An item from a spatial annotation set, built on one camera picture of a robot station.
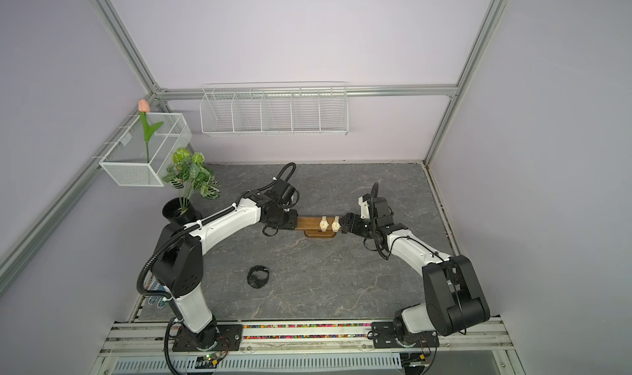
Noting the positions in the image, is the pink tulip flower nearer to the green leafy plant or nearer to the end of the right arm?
the green leafy plant

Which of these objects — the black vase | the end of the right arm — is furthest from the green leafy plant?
the end of the right arm

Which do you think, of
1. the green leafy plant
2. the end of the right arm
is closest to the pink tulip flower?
the green leafy plant

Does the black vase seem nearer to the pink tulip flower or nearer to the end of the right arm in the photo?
the pink tulip flower

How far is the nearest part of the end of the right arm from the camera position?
0.68 metres
